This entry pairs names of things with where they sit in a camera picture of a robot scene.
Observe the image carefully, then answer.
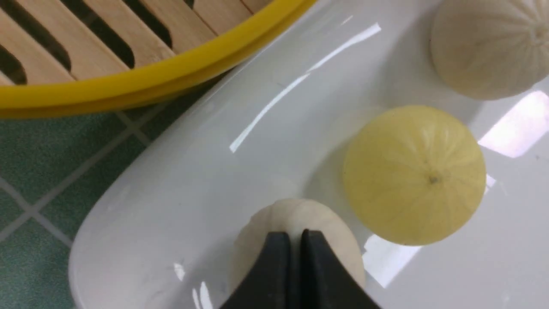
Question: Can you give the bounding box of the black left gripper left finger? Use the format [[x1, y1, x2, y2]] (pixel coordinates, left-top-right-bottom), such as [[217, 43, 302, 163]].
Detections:
[[221, 232, 291, 309]]

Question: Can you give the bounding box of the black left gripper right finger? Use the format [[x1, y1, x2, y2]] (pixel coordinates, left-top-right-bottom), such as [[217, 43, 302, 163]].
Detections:
[[298, 229, 379, 309]]

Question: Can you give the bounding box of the white steamed bun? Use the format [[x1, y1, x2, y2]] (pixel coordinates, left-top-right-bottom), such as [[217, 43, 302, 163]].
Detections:
[[228, 198, 365, 291]]

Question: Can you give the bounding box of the yellow steamed bun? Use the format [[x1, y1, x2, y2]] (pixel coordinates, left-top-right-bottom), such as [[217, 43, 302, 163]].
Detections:
[[343, 105, 486, 246]]

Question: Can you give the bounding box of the beige steamed bun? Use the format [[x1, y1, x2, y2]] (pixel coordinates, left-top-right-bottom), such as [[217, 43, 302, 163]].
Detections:
[[430, 0, 549, 100]]

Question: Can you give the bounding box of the white square plate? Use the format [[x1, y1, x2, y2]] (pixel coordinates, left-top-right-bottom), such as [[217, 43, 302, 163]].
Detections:
[[69, 0, 549, 309]]

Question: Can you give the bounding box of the bamboo steamer basket yellow rim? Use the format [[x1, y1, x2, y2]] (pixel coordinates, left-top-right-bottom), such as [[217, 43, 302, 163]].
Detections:
[[0, 0, 316, 119]]

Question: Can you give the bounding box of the green checkered tablecloth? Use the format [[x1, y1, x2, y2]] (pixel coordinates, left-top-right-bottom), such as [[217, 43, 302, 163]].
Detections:
[[0, 82, 213, 309]]

